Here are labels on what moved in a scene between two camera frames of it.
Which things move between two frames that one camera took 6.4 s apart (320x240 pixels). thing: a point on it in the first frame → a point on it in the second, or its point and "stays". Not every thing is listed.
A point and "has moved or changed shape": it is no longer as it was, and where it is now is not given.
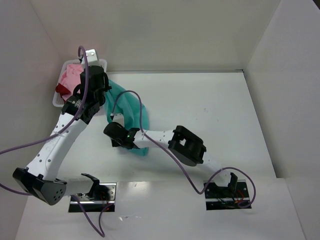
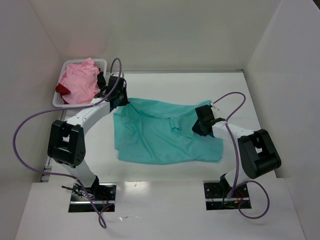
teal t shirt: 117,100 has moved or changed shape
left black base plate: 101,194 stays
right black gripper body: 115,142 → 201,127
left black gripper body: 94,75 → 120,99
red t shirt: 61,89 stays
